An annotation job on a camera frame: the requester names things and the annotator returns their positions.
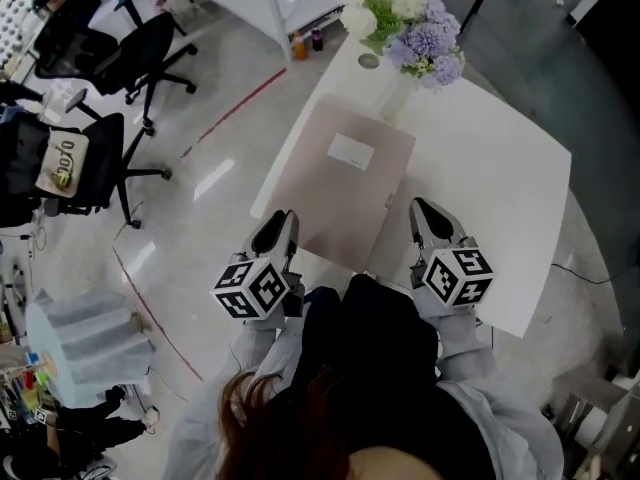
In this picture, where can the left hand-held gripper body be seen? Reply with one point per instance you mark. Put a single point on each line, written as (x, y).
(250, 290)

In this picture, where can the person's torso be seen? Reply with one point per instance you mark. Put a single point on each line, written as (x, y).
(400, 428)

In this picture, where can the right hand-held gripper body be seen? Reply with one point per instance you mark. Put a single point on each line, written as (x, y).
(457, 278)

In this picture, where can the grey wooden shelf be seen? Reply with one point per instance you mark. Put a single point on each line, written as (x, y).
(595, 408)

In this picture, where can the dark purple bottle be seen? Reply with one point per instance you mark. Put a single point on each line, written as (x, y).
(318, 40)

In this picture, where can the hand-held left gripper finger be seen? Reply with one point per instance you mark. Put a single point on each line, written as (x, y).
(258, 240)
(293, 233)

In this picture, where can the white and purple flower bouquet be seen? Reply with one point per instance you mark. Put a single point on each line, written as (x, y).
(420, 33)

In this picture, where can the beige cardboard box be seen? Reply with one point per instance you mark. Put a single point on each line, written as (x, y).
(340, 193)

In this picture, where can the white flower vase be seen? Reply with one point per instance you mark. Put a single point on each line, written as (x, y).
(397, 93)

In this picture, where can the black office chair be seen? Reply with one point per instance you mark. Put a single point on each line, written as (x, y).
(145, 48)
(105, 158)

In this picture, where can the beige tote bag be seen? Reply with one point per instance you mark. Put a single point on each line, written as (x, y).
(62, 163)

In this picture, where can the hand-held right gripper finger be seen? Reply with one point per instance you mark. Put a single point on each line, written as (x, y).
(456, 228)
(416, 225)

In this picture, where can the person's legs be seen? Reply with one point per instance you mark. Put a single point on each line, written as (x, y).
(375, 328)

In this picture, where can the person's right forearm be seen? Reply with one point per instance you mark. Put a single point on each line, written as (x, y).
(460, 343)

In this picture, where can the round table with blue cloth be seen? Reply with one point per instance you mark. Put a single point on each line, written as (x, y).
(85, 348)

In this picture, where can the orange bottle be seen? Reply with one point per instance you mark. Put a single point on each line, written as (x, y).
(300, 47)

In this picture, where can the person's left forearm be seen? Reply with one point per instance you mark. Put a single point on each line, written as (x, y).
(270, 353)

